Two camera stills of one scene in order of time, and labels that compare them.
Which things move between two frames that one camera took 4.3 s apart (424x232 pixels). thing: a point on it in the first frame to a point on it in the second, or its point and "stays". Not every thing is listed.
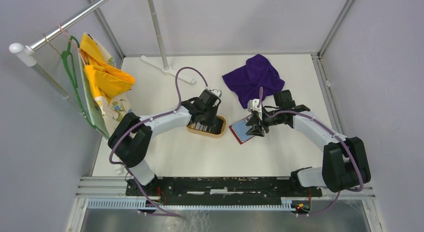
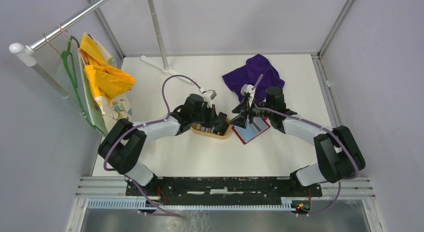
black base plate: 221,190 stays
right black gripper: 254,130 to 243,107
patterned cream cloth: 105,114 stays
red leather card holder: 239,129 stays
